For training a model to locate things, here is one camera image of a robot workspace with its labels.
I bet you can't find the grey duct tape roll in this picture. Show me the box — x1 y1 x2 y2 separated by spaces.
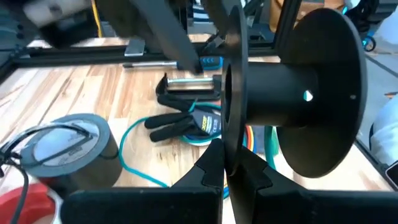
20 113 124 190

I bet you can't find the teal green cord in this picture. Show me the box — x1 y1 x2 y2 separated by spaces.
118 99 280 200

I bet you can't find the person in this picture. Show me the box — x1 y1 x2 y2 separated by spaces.
369 93 398 167

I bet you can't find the blue black handled screwdriver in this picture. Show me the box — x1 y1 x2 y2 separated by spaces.
123 55 224 72

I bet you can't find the yellow power cord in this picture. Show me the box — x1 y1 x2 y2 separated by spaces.
91 0 103 39

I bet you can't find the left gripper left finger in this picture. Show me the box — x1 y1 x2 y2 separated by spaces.
60 138 225 224

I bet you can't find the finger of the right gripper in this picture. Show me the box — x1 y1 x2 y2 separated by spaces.
130 0 203 75
203 0 233 37

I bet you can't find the thin black cable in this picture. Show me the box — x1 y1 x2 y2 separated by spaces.
0 123 100 224

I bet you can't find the black C-clamp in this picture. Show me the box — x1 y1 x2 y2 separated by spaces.
155 73 223 102

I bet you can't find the brown cardboard box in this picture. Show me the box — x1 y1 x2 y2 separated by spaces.
269 0 346 34

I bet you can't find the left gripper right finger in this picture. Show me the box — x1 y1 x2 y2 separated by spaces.
226 146 398 224

